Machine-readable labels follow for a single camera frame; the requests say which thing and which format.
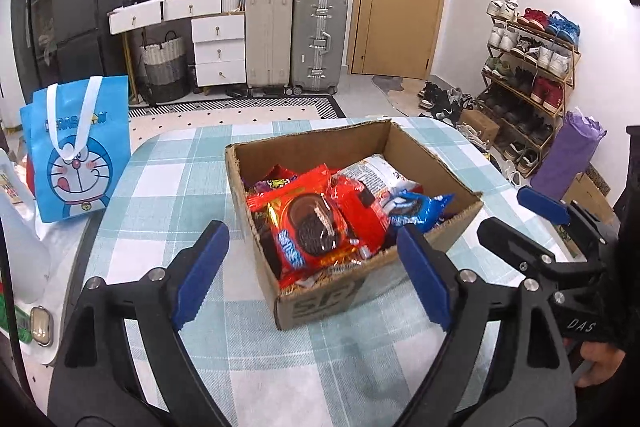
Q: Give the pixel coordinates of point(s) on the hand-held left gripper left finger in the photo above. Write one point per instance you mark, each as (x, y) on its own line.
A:
(200, 277)

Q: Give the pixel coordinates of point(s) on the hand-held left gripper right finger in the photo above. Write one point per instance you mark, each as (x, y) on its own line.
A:
(425, 277)

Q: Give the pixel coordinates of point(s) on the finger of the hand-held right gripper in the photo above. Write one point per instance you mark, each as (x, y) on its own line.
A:
(510, 239)
(542, 206)

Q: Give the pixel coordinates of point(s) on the blue sandwich cookie packet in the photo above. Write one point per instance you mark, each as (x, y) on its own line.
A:
(415, 207)

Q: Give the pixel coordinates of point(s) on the red dark-print snack packet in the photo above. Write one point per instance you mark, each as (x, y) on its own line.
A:
(357, 212)

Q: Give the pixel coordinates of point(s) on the white noodle snack bag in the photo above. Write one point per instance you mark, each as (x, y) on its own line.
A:
(380, 172)

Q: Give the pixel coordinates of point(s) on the dark purple gummy packet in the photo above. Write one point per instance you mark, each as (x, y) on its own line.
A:
(272, 184)

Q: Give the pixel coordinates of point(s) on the red sandwich cookie packet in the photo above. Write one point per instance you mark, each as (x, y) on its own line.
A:
(310, 227)

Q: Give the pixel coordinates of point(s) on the person's right hand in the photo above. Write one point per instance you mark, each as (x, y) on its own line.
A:
(600, 362)

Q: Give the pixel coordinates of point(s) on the flat brown cardboard box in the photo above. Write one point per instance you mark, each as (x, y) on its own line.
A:
(590, 197)

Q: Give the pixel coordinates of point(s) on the purple plastic bag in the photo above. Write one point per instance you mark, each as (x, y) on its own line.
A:
(565, 152)

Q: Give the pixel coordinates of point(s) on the small brown cardboard box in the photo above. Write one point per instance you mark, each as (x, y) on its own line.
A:
(480, 124)

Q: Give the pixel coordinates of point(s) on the wooden shoe rack with shoes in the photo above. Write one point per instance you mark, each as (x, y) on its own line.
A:
(575, 72)

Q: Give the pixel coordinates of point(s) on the pile of dark shoes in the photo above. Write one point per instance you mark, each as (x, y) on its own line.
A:
(440, 99)

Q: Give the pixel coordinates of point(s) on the beige rounded small device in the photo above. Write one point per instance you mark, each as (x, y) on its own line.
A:
(41, 326)

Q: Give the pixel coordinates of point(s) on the black white border rug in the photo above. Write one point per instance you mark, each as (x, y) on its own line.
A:
(225, 112)

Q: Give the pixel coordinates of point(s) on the blue cartoon cat bag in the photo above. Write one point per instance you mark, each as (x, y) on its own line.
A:
(75, 157)

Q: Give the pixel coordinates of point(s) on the white plastic appliance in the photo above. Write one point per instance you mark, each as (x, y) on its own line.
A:
(20, 247)

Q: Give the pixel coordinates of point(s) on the green drink can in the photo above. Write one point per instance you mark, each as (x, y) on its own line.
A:
(21, 327)

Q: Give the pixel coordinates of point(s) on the irregular brown grey floor mat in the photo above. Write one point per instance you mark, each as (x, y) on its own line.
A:
(395, 89)

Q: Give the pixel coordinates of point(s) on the grey white wicker basket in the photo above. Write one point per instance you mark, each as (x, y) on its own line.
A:
(162, 67)

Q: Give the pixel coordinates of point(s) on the white drawer unit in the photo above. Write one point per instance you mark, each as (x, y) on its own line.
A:
(217, 52)

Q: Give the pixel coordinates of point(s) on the beige hard suitcase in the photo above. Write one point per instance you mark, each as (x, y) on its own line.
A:
(270, 37)

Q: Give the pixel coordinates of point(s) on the silver hard suitcase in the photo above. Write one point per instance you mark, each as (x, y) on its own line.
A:
(320, 42)

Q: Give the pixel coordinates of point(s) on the white vanity desk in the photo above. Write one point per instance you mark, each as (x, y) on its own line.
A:
(150, 14)

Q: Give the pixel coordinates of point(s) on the dark glass tall cabinet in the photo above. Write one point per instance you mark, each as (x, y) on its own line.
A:
(37, 7)

